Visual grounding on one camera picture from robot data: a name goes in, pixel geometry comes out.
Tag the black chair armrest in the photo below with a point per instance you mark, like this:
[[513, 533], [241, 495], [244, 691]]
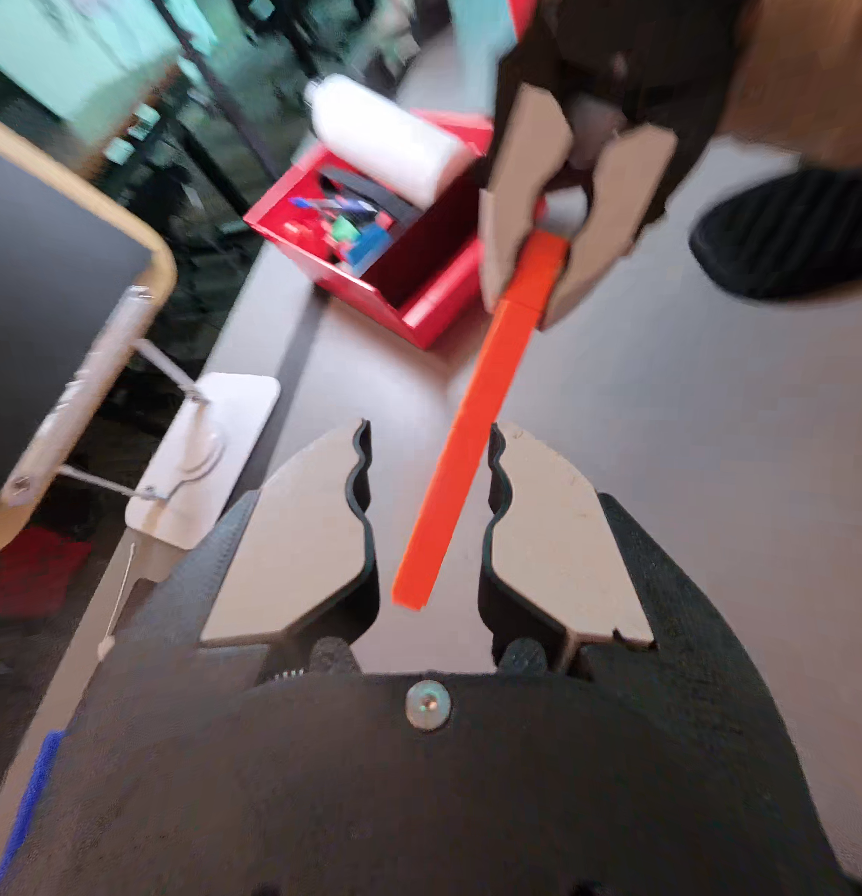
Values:
[[788, 238]]

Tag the red fabric bag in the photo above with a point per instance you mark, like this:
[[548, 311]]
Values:
[[32, 574]]

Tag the blue ballpoint pen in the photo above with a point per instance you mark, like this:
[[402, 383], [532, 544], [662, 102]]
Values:
[[333, 205]]

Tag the white cylindrical bottle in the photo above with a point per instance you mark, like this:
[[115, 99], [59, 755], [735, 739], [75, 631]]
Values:
[[389, 133]]

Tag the orange segmented plastic bar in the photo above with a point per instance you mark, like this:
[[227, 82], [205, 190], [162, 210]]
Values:
[[466, 434]]

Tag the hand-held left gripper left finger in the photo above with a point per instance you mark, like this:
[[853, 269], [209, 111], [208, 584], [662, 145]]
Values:
[[291, 560]]

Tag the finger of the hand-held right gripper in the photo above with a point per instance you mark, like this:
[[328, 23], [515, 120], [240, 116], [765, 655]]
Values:
[[522, 196], [613, 210]]

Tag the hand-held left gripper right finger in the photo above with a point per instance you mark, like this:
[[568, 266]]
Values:
[[564, 560]]

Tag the person's right forearm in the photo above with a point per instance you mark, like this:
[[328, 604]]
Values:
[[809, 70]]

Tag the green plastic piece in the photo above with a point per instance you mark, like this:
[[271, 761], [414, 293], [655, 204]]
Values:
[[345, 229]]

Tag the blue plastic bin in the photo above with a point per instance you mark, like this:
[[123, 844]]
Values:
[[25, 812]]

